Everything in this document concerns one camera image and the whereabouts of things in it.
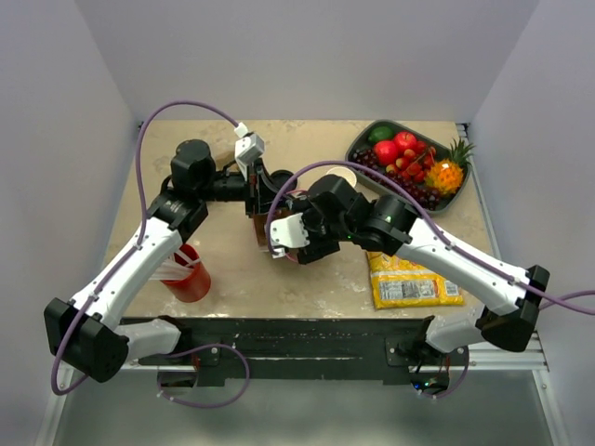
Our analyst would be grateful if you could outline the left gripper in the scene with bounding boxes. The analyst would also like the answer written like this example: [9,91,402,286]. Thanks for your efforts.
[198,158,292,218]

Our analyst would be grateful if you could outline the brown paper bag pink handles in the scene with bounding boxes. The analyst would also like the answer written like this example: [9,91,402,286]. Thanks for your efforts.
[251,190,306,252]

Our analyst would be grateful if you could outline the white paper cup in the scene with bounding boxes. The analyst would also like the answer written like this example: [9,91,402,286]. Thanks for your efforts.
[326,166,357,188]

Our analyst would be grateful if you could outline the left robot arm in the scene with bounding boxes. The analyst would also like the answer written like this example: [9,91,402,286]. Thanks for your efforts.
[44,133,267,383]

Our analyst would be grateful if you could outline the black coffee lid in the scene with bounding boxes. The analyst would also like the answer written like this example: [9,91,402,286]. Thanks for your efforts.
[270,169,293,189]

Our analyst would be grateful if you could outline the red apple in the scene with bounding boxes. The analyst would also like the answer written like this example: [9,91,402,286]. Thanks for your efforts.
[373,140,400,166]
[392,131,417,152]

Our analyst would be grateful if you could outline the yellow snack bag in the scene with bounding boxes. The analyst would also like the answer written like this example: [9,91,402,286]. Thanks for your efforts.
[366,252,464,309]

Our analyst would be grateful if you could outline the green lime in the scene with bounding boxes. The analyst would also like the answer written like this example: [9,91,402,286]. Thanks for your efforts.
[368,125,394,144]

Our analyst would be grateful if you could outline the dark red grapes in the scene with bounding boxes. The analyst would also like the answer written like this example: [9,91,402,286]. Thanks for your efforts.
[347,148,441,211]

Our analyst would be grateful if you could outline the red cherries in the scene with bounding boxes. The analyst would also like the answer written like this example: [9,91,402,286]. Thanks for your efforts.
[385,141,437,183]

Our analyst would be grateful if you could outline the grey fruit tray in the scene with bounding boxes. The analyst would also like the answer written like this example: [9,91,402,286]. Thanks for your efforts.
[346,120,474,215]

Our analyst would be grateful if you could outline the red straw holder cup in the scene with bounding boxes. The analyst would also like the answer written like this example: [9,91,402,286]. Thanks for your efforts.
[161,244,211,303]

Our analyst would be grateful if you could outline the white wrapped straws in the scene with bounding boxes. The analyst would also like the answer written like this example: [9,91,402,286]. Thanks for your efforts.
[151,244,201,282]

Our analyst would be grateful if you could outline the toy pineapple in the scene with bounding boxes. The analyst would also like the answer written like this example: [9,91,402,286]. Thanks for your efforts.
[425,138,475,197]

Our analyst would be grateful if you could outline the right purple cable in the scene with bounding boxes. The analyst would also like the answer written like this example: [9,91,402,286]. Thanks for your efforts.
[267,160,595,400]

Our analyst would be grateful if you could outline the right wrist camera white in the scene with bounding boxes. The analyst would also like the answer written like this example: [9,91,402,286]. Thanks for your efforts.
[269,213,310,258]

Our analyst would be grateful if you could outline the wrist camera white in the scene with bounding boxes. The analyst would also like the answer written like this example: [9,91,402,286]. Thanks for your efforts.
[234,122,265,178]
[269,213,310,258]

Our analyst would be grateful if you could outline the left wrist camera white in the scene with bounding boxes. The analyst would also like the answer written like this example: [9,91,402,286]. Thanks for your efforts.
[234,122,265,178]

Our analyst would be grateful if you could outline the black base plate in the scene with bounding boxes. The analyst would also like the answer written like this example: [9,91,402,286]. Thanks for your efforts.
[139,318,469,387]

